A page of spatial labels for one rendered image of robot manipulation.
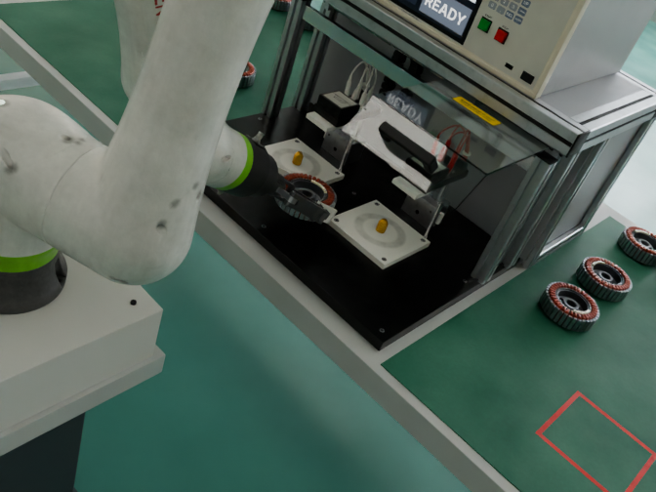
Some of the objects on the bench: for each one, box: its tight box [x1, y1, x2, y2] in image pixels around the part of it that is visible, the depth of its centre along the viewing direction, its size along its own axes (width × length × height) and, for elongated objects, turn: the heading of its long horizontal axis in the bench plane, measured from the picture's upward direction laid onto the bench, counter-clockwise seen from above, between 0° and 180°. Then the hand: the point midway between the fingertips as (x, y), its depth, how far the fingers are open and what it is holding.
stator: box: [238, 62, 257, 88], centre depth 180 cm, size 11×11×4 cm
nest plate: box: [265, 138, 345, 185], centre depth 153 cm, size 15×15×1 cm
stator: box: [540, 281, 599, 332], centre depth 144 cm, size 11×11×4 cm
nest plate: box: [328, 200, 431, 269], centre depth 143 cm, size 15×15×1 cm
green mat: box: [0, 0, 313, 126], centre depth 193 cm, size 94×61×1 cm, turn 116°
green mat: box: [381, 216, 656, 492], centre depth 139 cm, size 94×61×1 cm, turn 116°
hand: (305, 195), depth 134 cm, fingers closed on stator, 11 cm apart
